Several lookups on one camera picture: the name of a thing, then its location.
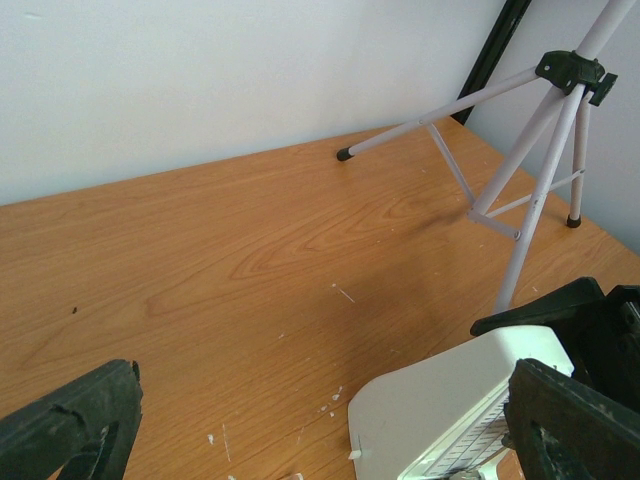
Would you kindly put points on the black aluminium frame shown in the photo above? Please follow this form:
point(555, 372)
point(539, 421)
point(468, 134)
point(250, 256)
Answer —
point(499, 37)

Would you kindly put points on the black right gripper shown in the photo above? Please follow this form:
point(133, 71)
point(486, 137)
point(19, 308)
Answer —
point(599, 333)

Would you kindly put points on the white metronome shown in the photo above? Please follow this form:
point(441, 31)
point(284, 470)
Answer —
point(444, 415)

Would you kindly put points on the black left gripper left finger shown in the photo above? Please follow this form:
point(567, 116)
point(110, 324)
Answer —
point(85, 429)

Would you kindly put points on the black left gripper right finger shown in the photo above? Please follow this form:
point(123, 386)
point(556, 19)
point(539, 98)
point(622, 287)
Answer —
point(563, 429)

